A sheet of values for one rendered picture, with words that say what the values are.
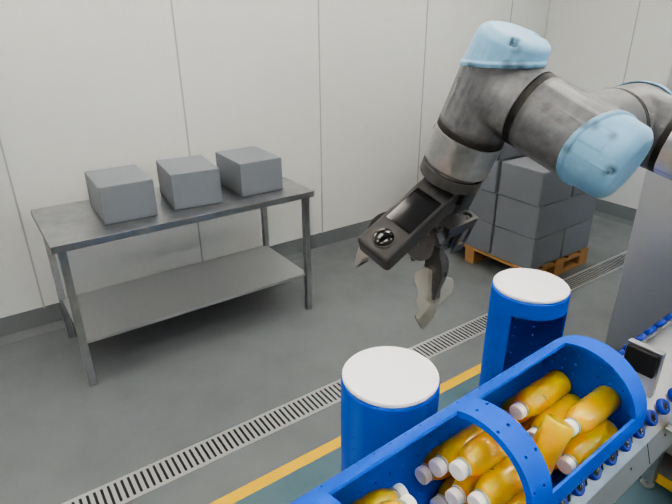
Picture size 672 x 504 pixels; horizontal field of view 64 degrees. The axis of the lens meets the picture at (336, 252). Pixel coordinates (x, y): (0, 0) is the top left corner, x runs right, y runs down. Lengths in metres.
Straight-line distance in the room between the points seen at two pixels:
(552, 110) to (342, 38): 4.16
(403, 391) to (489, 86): 1.10
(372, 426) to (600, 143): 1.15
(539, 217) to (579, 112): 3.72
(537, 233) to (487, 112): 3.75
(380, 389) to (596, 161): 1.12
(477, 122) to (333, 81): 4.08
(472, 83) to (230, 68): 3.66
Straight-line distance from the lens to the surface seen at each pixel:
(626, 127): 0.52
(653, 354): 1.82
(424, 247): 0.64
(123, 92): 3.92
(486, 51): 0.55
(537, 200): 4.19
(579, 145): 0.52
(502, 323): 2.12
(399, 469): 1.29
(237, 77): 4.19
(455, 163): 0.58
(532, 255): 4.34
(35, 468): 3.11
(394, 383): 1.55
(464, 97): 0.56
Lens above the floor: 1.98
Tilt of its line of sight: 24 degrees down
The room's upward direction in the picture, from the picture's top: straight up
